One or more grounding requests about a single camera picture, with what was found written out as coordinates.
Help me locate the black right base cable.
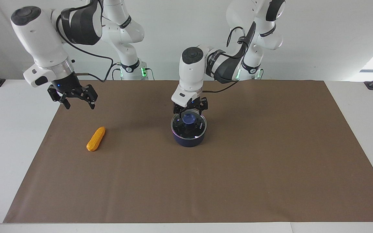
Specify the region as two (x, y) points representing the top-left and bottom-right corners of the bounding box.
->
(110, 63), (122, 80)

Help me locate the brown table mat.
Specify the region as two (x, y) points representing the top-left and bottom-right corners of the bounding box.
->
(3, 80), (373, 224)

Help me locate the orange corn cob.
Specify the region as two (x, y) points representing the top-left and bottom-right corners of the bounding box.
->
(86, 127), (106, 152)

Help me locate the glass lid with blue knob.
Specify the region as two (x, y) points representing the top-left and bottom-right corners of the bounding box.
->
(171, 110), (207, 139)

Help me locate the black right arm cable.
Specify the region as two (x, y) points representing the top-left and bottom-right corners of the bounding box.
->
(55, 0), (117, 83)

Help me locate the dark blue saucepan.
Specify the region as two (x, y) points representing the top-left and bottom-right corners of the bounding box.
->
(171, 110), (208, 148)

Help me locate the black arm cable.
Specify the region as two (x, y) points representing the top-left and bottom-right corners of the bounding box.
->
(55, 0), (117, 83)
(203, 27), (257, 93)

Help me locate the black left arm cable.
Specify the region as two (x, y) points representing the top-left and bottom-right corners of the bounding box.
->
(203, 27), (257, 93)

